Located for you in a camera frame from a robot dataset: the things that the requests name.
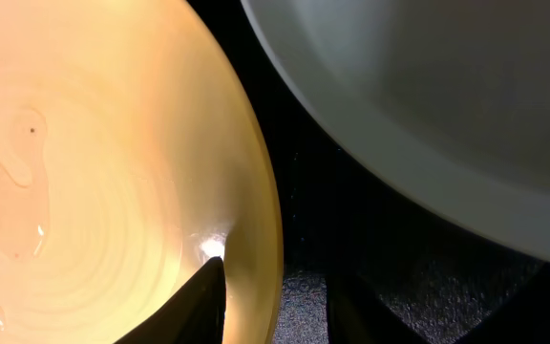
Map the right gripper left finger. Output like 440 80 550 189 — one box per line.
116 257 226 344

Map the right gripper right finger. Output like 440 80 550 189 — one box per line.
326 274 427 344

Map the yellow plate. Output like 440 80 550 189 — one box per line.
0 0 283 343

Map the light blue plate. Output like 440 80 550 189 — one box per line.
243 0 550 262

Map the round black tray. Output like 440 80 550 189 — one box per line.
191 0 550 343

